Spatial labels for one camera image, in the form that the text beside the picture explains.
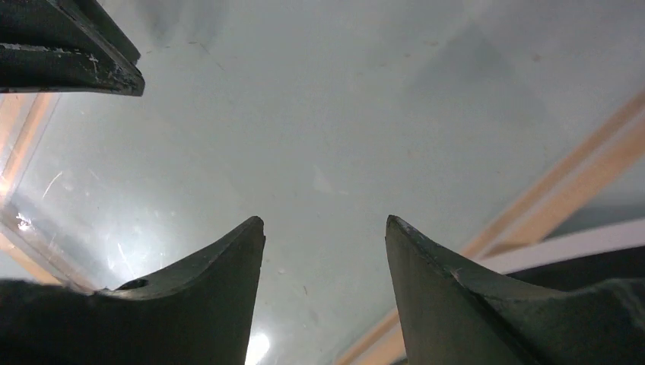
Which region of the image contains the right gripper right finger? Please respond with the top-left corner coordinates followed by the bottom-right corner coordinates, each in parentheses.
top-left (385, 214), bottom-right (645, 365)

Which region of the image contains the printed photo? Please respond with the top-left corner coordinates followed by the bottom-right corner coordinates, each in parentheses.
top-left (388, 219), bottom-right (645, 365)

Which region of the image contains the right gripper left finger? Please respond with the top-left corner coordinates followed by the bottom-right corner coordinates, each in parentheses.
top-left (1, 217), bottom-right (265, 364)

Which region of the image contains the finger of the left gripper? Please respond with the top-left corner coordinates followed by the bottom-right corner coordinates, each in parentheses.
top-left (1, 0), bottom-right (145, 97)

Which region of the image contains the wooden picture frame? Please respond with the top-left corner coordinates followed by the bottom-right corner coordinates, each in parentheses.
top-left (1, 89), bottom-right (644, 364)

